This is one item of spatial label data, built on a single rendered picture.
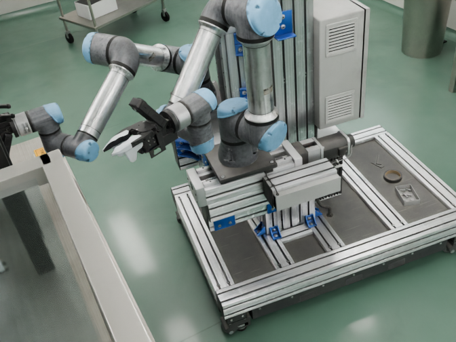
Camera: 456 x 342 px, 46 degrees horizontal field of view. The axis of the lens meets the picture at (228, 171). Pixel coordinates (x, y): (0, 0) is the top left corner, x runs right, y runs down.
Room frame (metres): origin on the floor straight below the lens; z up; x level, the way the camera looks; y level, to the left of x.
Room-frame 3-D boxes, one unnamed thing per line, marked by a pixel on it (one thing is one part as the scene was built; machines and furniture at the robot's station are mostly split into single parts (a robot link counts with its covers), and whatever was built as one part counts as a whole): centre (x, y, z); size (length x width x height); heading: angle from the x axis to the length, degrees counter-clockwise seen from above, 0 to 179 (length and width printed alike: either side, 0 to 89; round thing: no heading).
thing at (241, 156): (1.64, -0.05, 0.87); 0.15 x 0.15 x 0.10
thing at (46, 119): (1.60, 0.59, 1.11); 0.11 x 0.08 x 0.09; 113
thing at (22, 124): (1.57, 0.66, 1.11); 0.08 x 0.05 x 0.08; 23
